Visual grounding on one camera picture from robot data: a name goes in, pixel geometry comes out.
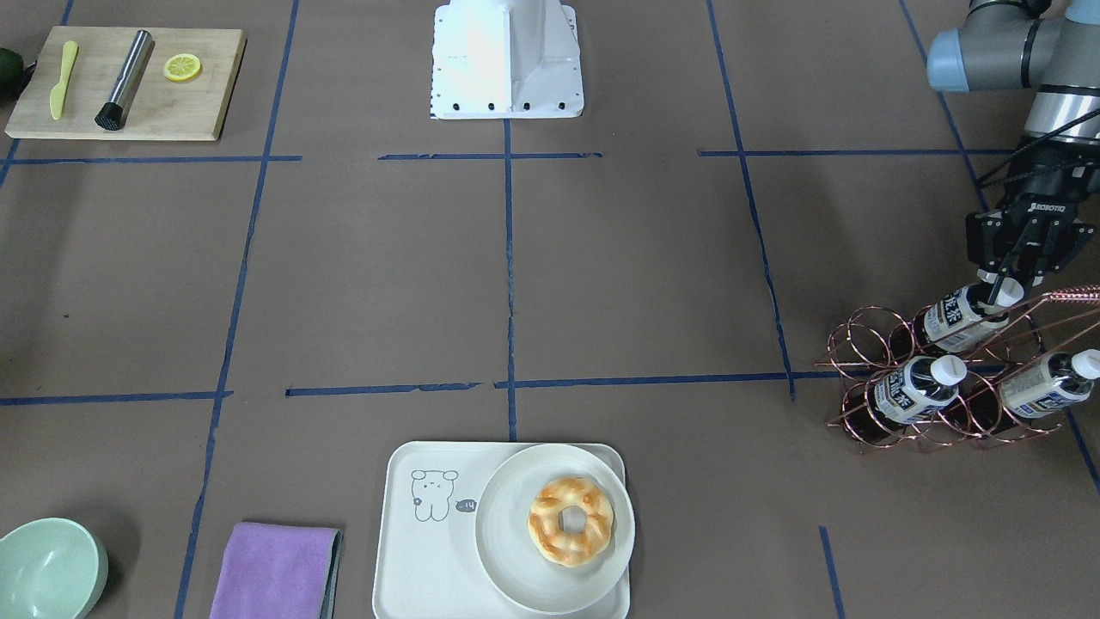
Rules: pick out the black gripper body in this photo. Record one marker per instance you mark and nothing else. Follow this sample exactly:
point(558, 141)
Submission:
point(1044, 191)

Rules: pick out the tea bottle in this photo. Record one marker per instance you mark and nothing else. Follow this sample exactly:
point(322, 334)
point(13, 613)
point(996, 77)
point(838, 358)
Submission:
point(959, 322)
point(921, 387)
point(1056, 381)

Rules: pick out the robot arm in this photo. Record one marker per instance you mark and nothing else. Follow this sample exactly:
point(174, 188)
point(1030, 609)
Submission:
point(1010, 45)

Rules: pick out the beige tray with bunny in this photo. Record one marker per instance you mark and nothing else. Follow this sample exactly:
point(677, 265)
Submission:
point(427, 562)

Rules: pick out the glazed twisted donut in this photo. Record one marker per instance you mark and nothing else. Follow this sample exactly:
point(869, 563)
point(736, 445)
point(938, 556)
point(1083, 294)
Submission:
point(570, 521)

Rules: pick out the beige round plate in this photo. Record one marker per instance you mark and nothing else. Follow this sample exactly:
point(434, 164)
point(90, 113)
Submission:
point(511, 559)

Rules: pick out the purple folded cloth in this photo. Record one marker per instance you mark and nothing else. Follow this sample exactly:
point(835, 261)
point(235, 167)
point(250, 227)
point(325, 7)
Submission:
point(278, 571)

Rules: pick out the lemon slice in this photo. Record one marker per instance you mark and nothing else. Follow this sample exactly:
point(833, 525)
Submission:
point(182, 67)

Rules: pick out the steel muddler black tip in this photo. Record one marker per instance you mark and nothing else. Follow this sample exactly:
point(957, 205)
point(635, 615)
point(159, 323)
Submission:
point(112, 115)

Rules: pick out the wooden cutting board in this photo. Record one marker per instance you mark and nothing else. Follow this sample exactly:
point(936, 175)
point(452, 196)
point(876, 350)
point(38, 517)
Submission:
point(160, 111)

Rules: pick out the yellow plastic knife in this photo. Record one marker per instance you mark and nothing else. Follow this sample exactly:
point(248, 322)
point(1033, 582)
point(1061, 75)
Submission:
point(58, 92)

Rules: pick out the mint green bowl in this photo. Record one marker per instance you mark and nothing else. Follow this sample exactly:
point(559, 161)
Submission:
point(51, 568)

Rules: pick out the dark green avocado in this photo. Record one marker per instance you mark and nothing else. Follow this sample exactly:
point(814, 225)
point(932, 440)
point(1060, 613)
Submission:
point(12, 72)

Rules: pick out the copper wire bottle rack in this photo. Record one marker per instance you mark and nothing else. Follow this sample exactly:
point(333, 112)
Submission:
point(874, 341)

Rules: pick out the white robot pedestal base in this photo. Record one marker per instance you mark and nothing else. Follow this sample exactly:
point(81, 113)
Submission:
point(506, 60)

